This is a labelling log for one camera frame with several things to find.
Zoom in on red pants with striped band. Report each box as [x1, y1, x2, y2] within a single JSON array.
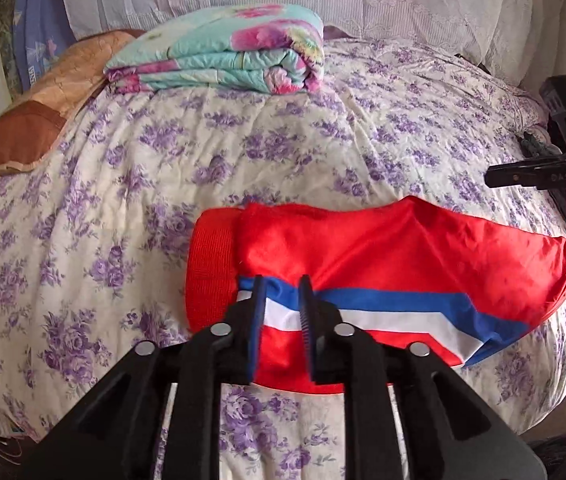
[[184, 196, 566, 394]]

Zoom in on dark jeans pile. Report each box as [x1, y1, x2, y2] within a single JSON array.
[[517, 132, 562, 158]]

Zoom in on purple floral bed sheet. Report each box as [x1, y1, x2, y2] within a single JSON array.
[[0, 40, 566, 478]]

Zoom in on brown orange pillow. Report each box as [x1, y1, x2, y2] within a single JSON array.
[[0, 29, 143, 177]]

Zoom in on folded teal floral quilt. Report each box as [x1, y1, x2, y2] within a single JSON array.
[[104, 3, 324, 96]]

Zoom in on blue patterned cloth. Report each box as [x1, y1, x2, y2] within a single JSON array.
[[13, 0, 76, 90]]

